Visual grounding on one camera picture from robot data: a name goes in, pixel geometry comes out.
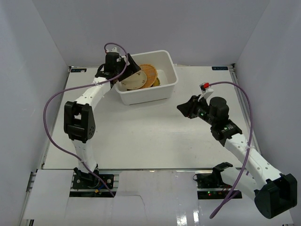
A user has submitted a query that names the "black motor base bracket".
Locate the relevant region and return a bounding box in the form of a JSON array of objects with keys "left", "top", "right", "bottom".
[{"left": 69, "top": 168, "right": 119, "bottom": 198}]

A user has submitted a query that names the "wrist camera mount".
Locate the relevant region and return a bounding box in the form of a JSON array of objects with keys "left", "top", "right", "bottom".
[
  {"left": 105, "top": 47, "right": 119, "bottom": 54},
  {"left": 198, "top": 82, "right": 214, "bottom": 102}
]

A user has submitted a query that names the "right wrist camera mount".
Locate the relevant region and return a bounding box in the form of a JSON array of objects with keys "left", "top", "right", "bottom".
[{"left": 198, "top": 82, "right": 214, "bottom": 102}]

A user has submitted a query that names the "white plastic bin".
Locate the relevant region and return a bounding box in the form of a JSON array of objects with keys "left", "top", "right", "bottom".
[{"left": 114, "top": 50, "right": 178, "bottom": 105}]

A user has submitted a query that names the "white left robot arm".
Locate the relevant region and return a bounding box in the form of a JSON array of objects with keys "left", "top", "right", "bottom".
[{"left": 63, "top": 52, "right": 141, "bottom": 188}]

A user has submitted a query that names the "cream floral round plate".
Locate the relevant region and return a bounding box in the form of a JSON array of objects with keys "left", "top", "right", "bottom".
[{"left": 121, "top": 70, "right": 147, "bottom": 90}]

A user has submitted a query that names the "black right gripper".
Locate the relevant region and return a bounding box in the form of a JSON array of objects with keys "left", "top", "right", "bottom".
[{"left": 176, "top": 95, "right": 216, "bottom": 126}]

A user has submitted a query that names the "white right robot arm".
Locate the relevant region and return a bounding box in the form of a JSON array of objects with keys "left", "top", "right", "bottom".
[{"left": 177, "top": 96, "right": 297, "bottom": 219}]

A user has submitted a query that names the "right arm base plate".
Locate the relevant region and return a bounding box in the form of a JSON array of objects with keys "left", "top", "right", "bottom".
[{"left": 192, "top": 173, "right": 232, "bottom": 200}]

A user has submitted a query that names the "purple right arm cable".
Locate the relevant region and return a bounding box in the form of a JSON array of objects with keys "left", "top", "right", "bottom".
[{"left": 209, "top": 81, "right": 254, "bottom": 219}]

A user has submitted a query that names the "yellow patterned round plate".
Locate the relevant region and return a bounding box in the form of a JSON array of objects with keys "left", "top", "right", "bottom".
[{"left": 152, "top": 78, "right": 160, "bottom": 87}]

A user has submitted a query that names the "small orange woven plate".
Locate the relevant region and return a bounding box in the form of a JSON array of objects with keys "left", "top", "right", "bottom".
[{"left": 140, "top": 64, "right": 158, "bottom": 89}]

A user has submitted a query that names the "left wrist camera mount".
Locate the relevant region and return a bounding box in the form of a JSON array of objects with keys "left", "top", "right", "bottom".
[{"left": 105, "top": 47, "right": 119, "bottom": 54}]

